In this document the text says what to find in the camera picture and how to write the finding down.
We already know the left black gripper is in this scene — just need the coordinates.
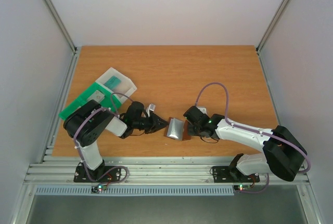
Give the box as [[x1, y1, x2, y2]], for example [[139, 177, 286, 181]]
[[134, 113, 169, 134]]

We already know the white patterned credit card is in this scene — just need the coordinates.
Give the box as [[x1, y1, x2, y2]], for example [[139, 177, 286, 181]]
[[87, 90, 105, 103]]

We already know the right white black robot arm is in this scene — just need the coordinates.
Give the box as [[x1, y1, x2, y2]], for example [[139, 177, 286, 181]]
[[183, 106, 307, 182]]

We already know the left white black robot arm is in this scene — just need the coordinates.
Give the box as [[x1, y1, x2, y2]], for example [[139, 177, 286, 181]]
[[63, 100, 169, 181]]

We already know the teal card in bin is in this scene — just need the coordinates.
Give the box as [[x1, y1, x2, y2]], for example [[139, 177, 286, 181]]
[[104, 76, 122, 90]]

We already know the white translucent plastic bin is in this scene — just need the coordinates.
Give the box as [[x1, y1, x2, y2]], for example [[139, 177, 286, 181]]
[[95, 68, 137, 97]]

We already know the green plastic compartment tray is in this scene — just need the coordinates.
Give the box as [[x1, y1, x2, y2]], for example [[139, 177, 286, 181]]
[[59, 82, 122, 120]]

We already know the right controller board with leds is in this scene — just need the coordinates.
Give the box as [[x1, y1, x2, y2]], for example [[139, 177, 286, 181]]
[[234, 184, 254, 191]]

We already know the controller board with leds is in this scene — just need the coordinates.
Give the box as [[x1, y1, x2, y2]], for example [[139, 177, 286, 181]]
[[234, 184, 254, 191], [91, 185, 108, 193]]

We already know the left controller board with leds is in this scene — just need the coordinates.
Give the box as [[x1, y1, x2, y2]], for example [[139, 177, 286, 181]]
[[91, 185, 108, 193]]

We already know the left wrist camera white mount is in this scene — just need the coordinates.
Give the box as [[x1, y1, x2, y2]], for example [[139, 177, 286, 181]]
[[146, 103, 156, 117]]

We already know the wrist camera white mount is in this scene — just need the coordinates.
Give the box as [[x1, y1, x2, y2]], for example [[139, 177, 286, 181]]
[[197, 107, 207, 114], [146, 103, 156, 117]]

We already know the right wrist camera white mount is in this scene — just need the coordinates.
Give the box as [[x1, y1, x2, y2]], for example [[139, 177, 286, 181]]
[[197, 107, 207, 114]]

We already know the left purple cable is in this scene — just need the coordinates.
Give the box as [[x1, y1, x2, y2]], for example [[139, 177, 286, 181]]
[[73, 93, 131, 185]]

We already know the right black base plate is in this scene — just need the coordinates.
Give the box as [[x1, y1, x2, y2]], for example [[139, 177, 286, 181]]
[[210, 166, 260, 183]]

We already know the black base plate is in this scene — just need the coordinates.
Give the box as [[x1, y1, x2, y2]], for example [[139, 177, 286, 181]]
[[210, 166, 260, 183], [73, 163, 122, 183]]

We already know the grey slotted cable duct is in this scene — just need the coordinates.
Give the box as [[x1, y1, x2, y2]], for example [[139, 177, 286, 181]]
[[35, 185, 234, 196]]

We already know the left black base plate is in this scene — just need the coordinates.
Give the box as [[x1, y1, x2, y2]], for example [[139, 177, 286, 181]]
[[73, 163, 122, 183]]

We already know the aluminium frame rail front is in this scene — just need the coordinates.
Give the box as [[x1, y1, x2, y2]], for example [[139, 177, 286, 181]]
[[23, 156, 310, 185]]

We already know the right aluminium corner post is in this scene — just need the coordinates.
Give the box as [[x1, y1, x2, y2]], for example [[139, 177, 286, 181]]
[[255, 0, 291, 56]]

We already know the aluminium corner post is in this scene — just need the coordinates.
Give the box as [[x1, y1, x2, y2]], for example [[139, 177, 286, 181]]
[[43, 0, 77, 54], [255, 0, 291, 56]]

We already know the left aluminium corner post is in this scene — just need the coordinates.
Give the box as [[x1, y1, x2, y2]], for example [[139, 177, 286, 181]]
[[43, 0, 77, 54]]

